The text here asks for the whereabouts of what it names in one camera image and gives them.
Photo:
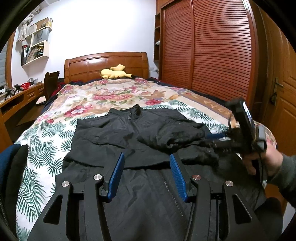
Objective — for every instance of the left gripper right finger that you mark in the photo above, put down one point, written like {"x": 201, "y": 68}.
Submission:
{"x": 218, "y": 211}

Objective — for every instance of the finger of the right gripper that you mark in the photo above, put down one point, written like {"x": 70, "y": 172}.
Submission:
{"x": 213, "y": 136}

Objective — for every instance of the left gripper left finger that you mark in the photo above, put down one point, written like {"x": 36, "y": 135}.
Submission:
{"x": 76, "y": 211}

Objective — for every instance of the black zip jacket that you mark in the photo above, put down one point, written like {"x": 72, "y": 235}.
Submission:
{"x": 147, "y": 138}

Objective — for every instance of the grey right sleeve forearm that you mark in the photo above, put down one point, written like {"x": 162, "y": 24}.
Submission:
{"x": 284, "y": 179}

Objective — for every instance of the person's right hand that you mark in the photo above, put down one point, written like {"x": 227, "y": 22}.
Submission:
{"x": 272, "y": 159}

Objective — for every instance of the phone mounted on gripper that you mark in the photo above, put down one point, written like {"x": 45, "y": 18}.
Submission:
{"x": 246, "y": 132}

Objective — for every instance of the wooden room door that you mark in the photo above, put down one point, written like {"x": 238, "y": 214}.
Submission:
{"x": 279, "y": 119}

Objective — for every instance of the floral and leaf bedspread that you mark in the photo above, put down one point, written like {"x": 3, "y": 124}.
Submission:
{"x": 147, "y": 207}

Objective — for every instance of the brown louvred wardrobe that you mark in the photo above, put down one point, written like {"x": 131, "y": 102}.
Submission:
{"x": 211, "y": 47}

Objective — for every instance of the yellow plush toy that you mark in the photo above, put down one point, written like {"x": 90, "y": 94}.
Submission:
{"x": 115, "y": 72}

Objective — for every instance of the wooden desk cabinet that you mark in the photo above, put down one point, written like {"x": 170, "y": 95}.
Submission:
{"x": 18, "y": 113}

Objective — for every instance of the wooden bed headboard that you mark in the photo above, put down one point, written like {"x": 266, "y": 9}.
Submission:
{"x": 88, "y": 67}

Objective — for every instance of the small black tripod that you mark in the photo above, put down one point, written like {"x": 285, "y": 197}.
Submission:
{"x": 12, "y": 91}

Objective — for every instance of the red basket on desk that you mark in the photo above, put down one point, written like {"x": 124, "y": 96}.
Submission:
{"x": 26, "y": 85}

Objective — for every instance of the dark wooden chair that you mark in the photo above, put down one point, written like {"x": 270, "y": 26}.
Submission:
{"x": 50, "y": 83}

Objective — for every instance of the grey window blind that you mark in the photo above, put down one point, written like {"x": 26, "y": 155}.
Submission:
{"x": 2, "y": 66}

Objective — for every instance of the tied white curtain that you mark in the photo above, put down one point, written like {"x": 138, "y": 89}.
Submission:
{"x": 23, "y": 30}

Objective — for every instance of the brass door handle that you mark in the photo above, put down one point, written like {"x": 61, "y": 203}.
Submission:
{"x": 274, "y": 96}

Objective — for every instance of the white wall shelf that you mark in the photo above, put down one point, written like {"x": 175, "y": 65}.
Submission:
{"x": 36, "y": 44}

